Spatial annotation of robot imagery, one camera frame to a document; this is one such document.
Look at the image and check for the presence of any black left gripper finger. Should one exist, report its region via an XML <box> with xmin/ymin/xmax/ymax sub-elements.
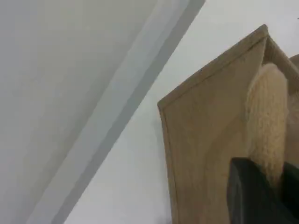
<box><xmin>282</xmin><ymin>161</ymin><xmax>299</xmax><ymax>212</ymax></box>
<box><xmin>227</xmin><ymin>157</ymin><xmax>299</xmax><ymax>224</ymax></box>

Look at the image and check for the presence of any brown jute bag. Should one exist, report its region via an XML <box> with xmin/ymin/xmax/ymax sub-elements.
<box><xmin>157</xmin><ymin>24</ymin><xmax>299</xmax><ymax>224</ymax></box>

